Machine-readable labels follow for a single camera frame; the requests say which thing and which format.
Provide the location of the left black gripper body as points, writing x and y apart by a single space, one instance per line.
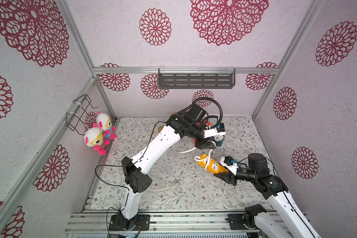
198 136

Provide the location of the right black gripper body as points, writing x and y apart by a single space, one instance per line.
230 177

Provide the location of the orange power strip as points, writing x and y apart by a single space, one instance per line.
209 164

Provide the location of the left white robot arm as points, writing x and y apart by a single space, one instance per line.
190 122

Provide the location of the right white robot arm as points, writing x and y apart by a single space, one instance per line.
274 191

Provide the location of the teal alarm clock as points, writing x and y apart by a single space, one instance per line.
219 140

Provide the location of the red shark plush toy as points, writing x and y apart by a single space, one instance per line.
204 123

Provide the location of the brown gingerbread plush toy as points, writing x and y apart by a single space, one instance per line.
172 120

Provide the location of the pink white plush doll rear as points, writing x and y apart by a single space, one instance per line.
103 122

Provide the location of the pink white plush doll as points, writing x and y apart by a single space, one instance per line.
94 138
103 122

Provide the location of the pink white plush doll front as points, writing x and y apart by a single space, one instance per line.
94 138

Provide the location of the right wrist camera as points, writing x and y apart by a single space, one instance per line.
230 164

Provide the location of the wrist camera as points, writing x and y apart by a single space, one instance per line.
217 131
230 164

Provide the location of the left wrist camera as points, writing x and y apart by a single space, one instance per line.
217 131

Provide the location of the grey wall shelf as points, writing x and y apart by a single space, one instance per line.
197 80

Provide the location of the black wire basket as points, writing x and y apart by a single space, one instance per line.
75 120

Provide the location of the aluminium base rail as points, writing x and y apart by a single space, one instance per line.
212 221

